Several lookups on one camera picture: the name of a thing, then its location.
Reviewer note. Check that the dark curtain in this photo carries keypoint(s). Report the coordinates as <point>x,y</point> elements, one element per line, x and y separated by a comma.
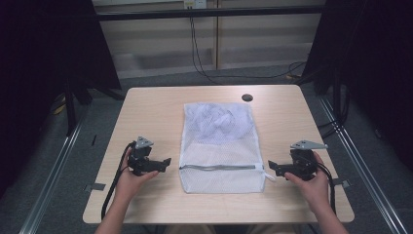
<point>376,71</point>
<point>39,81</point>

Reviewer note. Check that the black horizontal bar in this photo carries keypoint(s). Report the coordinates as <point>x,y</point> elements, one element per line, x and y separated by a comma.
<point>207,13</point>

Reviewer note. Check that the white mesh laundry bag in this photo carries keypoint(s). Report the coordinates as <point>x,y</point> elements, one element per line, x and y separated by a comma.
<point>224,169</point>

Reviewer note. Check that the person's left hand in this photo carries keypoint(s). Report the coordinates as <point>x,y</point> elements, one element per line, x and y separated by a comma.
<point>130,185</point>

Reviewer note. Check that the white wall outlet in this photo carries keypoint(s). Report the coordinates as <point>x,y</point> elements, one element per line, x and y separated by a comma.
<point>195,3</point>

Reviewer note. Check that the small black strip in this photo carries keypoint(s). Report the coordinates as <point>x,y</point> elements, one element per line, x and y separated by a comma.
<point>93,140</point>

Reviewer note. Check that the black table grommet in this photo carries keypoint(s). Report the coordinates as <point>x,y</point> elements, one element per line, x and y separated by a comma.
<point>247,97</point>

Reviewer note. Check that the metal floor rail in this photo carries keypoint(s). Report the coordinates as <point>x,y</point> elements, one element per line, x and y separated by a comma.
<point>367,175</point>
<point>52,182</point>

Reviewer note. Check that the black metal stand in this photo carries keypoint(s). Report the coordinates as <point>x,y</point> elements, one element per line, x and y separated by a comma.
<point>69,110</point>
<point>337,97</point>

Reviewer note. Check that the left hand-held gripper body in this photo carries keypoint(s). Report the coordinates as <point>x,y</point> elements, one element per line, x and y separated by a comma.
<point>140,162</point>

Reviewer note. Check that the person's right hand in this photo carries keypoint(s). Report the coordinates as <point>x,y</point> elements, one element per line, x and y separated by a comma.
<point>313,191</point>

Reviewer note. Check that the grey tape strip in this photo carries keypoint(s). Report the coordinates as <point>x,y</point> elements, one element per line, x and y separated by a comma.
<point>95,187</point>
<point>341,183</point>

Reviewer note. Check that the white garment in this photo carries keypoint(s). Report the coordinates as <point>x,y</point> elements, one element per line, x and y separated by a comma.
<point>217,122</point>

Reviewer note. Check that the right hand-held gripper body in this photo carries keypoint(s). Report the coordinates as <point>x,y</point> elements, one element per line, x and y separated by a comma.
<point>303,162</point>

